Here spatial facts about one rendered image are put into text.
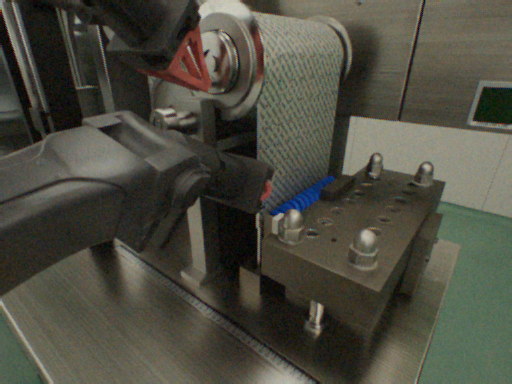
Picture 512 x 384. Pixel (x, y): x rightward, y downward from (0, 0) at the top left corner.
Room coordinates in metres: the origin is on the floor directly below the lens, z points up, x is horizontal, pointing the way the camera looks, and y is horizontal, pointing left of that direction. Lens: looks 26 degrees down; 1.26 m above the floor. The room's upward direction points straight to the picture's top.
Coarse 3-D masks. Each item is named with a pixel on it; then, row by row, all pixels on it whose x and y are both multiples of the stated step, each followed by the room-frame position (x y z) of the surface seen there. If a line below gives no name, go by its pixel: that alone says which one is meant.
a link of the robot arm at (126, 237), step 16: (192, 176) 0.21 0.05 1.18; (208, 176) 0.23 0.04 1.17; (176, 192) 0.20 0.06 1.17; (192, 192) 0.21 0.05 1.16; (176, 208) 0.27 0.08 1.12; (160, 224) 0.26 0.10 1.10; (176, 224) 0.28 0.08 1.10; (128, 240) 0.25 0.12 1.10; (144, 240) 0.25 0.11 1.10; (160, 240) 0.26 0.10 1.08
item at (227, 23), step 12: (216, 12) 0.43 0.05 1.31; (204, 24) 0.44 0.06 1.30; (216, 24) 0.43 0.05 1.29; (228, 24) 0.42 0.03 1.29; (240, 24) 0.41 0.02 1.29; (240, 36) 0.41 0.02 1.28; (240, 48) 0.41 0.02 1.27; (240, 60) 0.41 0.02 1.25; (252, 60) 0.40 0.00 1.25; (240, 72) 0.41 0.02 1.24; (252, 72) 0.40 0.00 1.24; (240, 84) 0.41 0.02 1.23; (204, 96) 0.45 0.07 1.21; (216, 96) 0.44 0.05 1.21; (228, 96) 0.42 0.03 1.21; (240, 96) 0.41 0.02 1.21; (228, 108) 0.43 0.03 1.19
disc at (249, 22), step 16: (208, 0) 0.45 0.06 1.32; (224, 0) 0.43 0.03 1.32; (240, 16) 0.41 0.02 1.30; (256, 32) 0.40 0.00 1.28; (256, 48) 0.40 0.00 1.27; (256, 64) 0.40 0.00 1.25; (256, 80) 0.40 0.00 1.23; (256, 96) 0.40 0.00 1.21; (224, 112) 0.43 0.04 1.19; (240, 112) 0.42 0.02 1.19
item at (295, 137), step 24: (336, 96) 0.58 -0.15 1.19; (264, 120) 0.41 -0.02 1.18; (288, 120) 0.45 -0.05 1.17; (312, 120) 0.51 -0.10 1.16; (264, 144) 0.41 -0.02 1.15; (288, 144) 0.46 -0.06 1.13; (312, 144) 0.52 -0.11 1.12; (288, 168) 0.46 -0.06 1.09; (312, 168) 0.53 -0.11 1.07; (288, 192) 0.47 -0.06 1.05
